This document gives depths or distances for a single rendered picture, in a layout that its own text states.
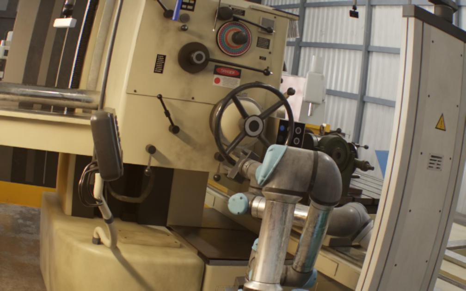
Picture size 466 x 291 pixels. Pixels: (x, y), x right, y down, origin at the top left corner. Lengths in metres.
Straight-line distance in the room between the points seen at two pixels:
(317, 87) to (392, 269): 7.36
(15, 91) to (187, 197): 1.33
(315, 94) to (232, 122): 6.33
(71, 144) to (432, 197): 1.78
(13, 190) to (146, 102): 2.67
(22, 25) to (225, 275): 1.79
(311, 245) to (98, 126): 0.79
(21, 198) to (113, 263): 2.40
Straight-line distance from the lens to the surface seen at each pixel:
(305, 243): 1.69
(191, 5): 2.53
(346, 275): 2.71
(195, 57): 2.45
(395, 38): 12.86
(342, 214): 1.93
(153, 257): 2.70
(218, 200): 3.98
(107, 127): 1.87
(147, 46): 2.45
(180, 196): 3.31
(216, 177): 2.59
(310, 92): 8.78
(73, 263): 2.75
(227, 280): 2.88
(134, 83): 2.44
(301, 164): 1.53
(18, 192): 4.91
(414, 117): 1.46
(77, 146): 2.70
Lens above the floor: 1.42
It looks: 6 degrees down
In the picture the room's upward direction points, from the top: 9 degrees clockwise
